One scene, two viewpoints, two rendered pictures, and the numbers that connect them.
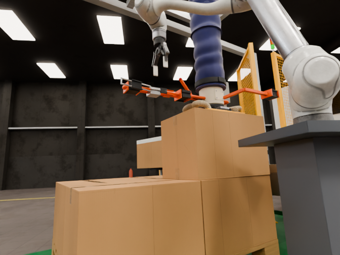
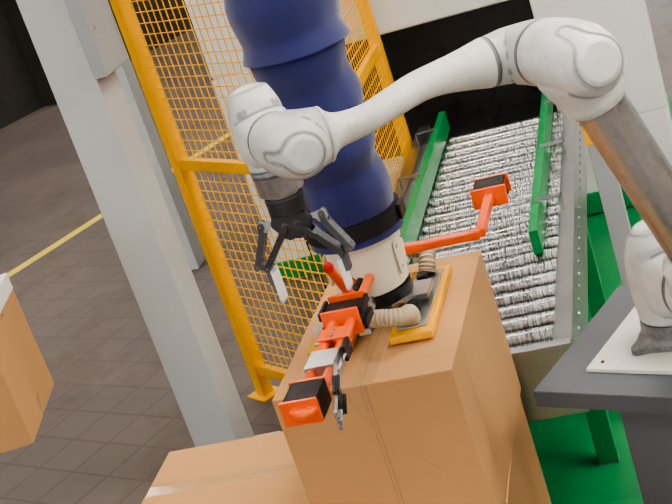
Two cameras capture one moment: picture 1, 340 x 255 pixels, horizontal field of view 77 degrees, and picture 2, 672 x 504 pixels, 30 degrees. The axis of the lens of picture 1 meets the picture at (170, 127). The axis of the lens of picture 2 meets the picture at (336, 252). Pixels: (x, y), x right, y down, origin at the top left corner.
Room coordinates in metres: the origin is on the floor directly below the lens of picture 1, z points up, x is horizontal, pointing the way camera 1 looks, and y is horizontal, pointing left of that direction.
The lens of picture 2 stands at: (-0.48, 1.46, 2.09)
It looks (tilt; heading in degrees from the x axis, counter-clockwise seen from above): 20 degrees down; 319
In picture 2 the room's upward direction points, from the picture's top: 19 degrees counter-clockwise
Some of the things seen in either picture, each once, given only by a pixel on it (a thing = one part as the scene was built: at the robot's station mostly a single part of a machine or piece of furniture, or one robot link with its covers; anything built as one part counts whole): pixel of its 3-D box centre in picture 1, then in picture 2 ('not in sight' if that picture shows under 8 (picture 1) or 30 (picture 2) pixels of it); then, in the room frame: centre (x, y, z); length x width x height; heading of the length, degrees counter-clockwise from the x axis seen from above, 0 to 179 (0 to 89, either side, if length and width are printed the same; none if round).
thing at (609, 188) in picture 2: not in sight; (630, 272); (1.58, -1.37, 0.50); 0.07 x 0.07 x 1.00; 32
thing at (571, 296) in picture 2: not in sight; (574, 211); (2.04, -1.78, 0.50); 2.31 x 0.05 x 0.19; 122
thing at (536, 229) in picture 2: not in sight; (552, 154); (2.28, -2.05, 0.60); 1.60 x 0.11 x 0.09; 122
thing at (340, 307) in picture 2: (182, 95); (345, 314); (1.37, -0.09, 1.08); 0.10 x 0.08 x 0.06; 31
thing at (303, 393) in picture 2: (132, 88); (305, 401); (1.19, 0.21, 1.08); 0.08 x 0.07 x 0.05; 121
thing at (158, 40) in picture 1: (159, 47); (290, 214); (1.27, 0.05, 1.38); 0.08 x 0.07 x 0.09; 30
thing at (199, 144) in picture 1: (213, 146); (408, 394); (1.49, -0.29, 0.74); 0.60 x 0.40 x 0.40; 121
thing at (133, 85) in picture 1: (145, 86); (344, 379); (1.17, 0.13, 1.08); 0.31 x 0.03 x 0.05; 133
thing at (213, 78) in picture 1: (210, 85); (353, 218); (1.49, -0.31, 1.20); 0.23 x 0.23 x 0.04
